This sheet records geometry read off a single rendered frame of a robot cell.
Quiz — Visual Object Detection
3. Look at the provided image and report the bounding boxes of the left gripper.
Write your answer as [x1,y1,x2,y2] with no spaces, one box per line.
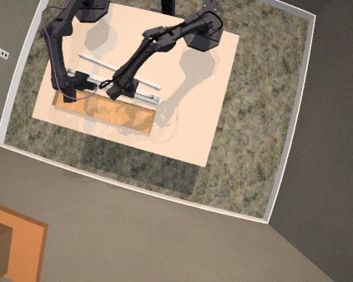
[121,79,139,98]

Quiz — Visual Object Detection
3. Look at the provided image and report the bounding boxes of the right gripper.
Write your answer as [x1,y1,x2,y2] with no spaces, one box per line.
[74,71,95,91]

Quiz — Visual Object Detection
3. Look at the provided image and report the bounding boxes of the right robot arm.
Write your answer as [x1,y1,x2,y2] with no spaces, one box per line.
[40,0,107,103]

